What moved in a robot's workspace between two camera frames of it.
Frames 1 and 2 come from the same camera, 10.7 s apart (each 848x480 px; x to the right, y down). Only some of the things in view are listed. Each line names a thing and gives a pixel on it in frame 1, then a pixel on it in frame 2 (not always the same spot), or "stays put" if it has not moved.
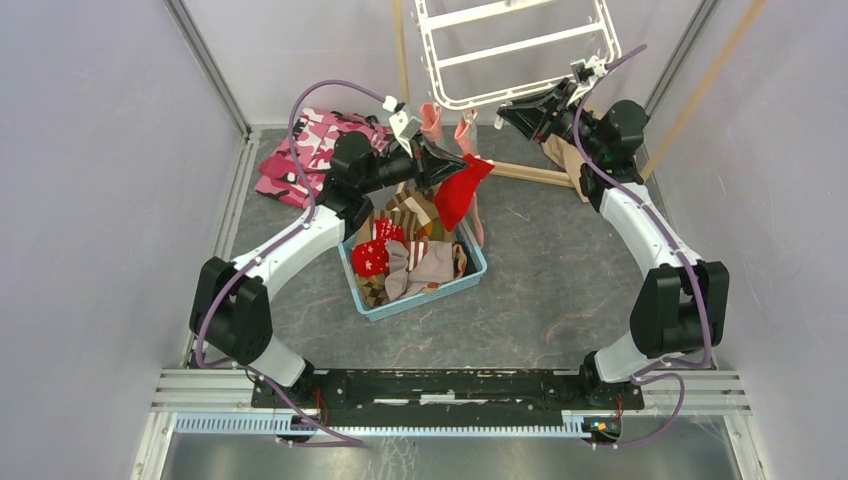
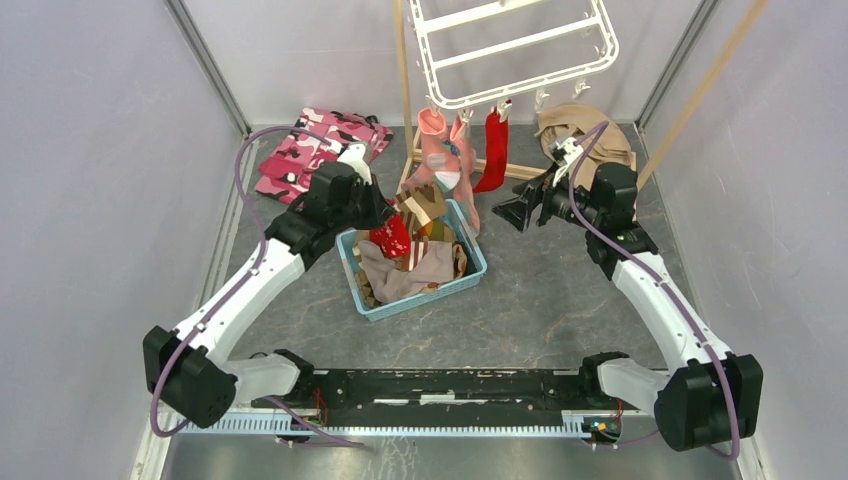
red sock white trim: (453, 195) -> (497, 148)
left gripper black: (431, 169) -> (380, 209)
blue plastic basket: (381, 311) stays put
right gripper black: (527, 117) -> (518, 210)
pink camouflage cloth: (315, 135) stays put
